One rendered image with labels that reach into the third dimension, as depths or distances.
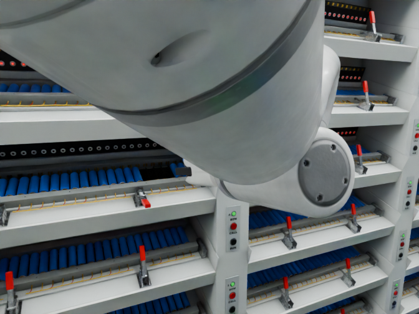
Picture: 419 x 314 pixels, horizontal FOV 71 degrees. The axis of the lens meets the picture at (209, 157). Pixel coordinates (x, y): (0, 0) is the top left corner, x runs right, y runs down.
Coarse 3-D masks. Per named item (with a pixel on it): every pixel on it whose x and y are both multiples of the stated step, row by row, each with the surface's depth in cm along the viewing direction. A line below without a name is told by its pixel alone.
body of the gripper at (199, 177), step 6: (186, 162) 46; (192, 168) 44; (198, 168) 42; (192, 174) 44; (198, 174) 42; (204, 174) 41; (210, 174) 40; (186, 180) 47; (192, 180) 45; (198, 180) 43; (204, 180) 41; (210, 180) 40; (210, 186) 42; (216, 186) 40
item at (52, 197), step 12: (156, 180) 71; (168, 180) 72; (180, 180) 73; (48, 192) 62; (60, 192) 63; (72, 192) 63; (84, 192) 64; (96, 192) 65; (108, 192) 66; (120, 192) 67; (132, 192) 68; (168, 192) 70; (12, 204) 59; (24, 204) 60; (36, 204) 61; (72, 204) 62
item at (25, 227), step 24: (144, 168) 80; (192, 192) 73; (216, 192) 71; (24, 216) 58; (48, 216) 59; (72, 216) 60; (96, 216) 61; (120, 216) 64; (144, 216) 66; (168, 216) 69; (0, 240) 55; (24, 240) 57
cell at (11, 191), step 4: (12, 180) 65; (16, 180) 65; (8, 184) 64; (12, 184) 63; (16, 184) 64; (8, 188) 62; (12, 188) 62; (16, 188) 63; (8, 192) 61; (12, 192) 61
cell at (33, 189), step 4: (32, 176) 67; (36, 176) 67; (32, 180) 66; (36, 180) 66; (32, 184) 64; (36, 184) 65; (32, 188) 63; (36, 188) 64; (28, 192) 63; (32, 192) 62; (36, 192) 63
